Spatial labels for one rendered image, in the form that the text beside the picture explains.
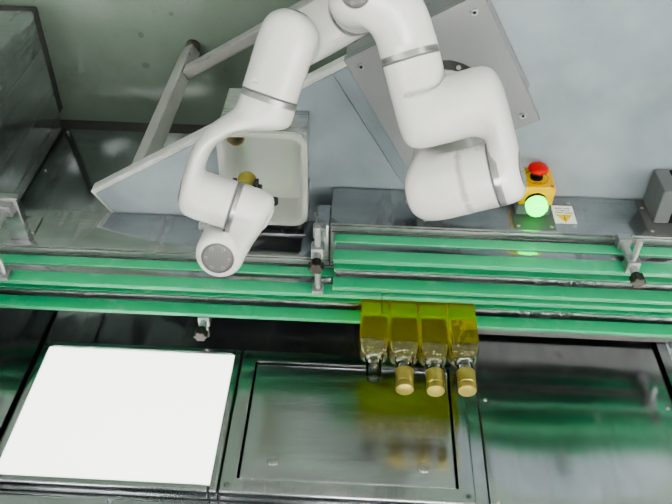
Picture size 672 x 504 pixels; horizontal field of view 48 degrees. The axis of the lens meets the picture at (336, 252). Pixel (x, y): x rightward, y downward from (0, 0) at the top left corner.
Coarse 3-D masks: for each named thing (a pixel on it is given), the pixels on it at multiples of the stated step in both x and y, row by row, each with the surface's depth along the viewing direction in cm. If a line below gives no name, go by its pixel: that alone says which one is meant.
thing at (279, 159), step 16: (224, 144) 144; (256, 144) 151; (272, 144) 150; (288, 144) 150; (304, 144) 142; (224, 160) 146; (240, 160) 153; (256, 160) 153; (272, 160) 153; (288, 160) 153; (304, 160) 144; (224, 176) 148; (256, 176) 156; (272, 176) 156; (288, 176) 156; (304, 176) 147; (272, 192) 159; (288, 192) 158; (304, 192) 149; (288, 208) 157; (304, 208) 152; (272, 224) 155; (288, 224) 155
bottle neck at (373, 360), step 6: (372, 354) 142; (366, 360) 143; (372, 360) 141; (378, 360) 141; (366, 366) 141; (372, 366) 140; (378, 366) 140; (366, 372) 140; (372, 372) 139; (378, 372) 139; (366, 378) 140; (372, 378) 141; (378, 378) 140
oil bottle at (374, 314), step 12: (372, 300) 151; (384, 300) 151; (360, 312) 153; (372, 312) 148; (384, 312) 149; (360, 324) 147; (372, 324) 146; (384, 324) 146; (360, 336) 144; (372, 336) 144; (384, 336) 144; (360, 348) 144; (372, 348) 142; (384, 348) 142; (384, 360) 144
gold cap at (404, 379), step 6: (402, 366) 140; (408, 366) 140; (396, 372) 140; (402, 372) 139; (408, 372) 139; (396, 378) 139; (402, 378) 138; (408, 378) 138; (396, 384) 138; (402, 384) 137; (408, 384) 137; (396, 390) 138; (402, 390) 138; (408, 390) 138
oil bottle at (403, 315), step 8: (392, 304) 151; (400, 304) 151; (408, 304) 151; (416, 304) 151; (392, 312) 149; (400, 312) 149; (408, 312) 149; (416, 312) 149; (392, 320) 148; (400, 320) 148; (408, 320) 148; (416, 320) 148; (392, 328) 146; (400, 328) 146; (408, 328) 146; (416, 328) 146; (392, 336) 144; (400, 336) 144; (408, 336) 144; (416, 336) 144; (392, 344) 143; (400, 344) 143; (408, 344) 143; (416, 344) 143; (392, 352) 143; (400, 352) 142; (408, 352) 142; (416, 352) 143; (392, 360) 144; (416, 360) 144
